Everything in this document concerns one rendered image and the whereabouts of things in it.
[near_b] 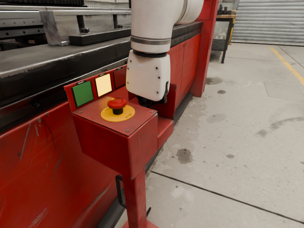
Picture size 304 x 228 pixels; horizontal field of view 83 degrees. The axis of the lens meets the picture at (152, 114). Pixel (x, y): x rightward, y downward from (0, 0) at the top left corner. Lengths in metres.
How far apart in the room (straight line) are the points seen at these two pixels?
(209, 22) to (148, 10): 1.81
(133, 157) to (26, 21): 0.70
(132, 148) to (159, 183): 0.89
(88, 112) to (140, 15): 0.22
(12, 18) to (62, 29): 0.26
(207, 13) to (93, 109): 1.88
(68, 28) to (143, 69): 0.34
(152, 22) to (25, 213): 0.50
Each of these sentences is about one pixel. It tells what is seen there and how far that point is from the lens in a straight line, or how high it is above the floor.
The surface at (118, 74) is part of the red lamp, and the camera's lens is 0.48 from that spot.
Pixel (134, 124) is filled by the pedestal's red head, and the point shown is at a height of 0.78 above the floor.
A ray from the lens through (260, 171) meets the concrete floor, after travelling 1.49.
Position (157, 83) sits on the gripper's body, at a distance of 0.38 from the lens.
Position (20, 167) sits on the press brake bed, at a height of 0.68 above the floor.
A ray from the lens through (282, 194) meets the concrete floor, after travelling 1.42.
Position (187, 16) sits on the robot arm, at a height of 0.96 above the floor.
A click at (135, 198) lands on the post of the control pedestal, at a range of 0.61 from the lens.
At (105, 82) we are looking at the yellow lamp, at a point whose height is 0.82.
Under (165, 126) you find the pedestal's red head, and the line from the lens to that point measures 0.46.
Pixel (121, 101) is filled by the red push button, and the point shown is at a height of 0.81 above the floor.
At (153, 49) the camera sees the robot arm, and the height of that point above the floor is 0.90.
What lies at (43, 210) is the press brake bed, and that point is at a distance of 0.59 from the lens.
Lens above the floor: 0.97
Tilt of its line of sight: 31 degrees down
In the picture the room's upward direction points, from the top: straight up
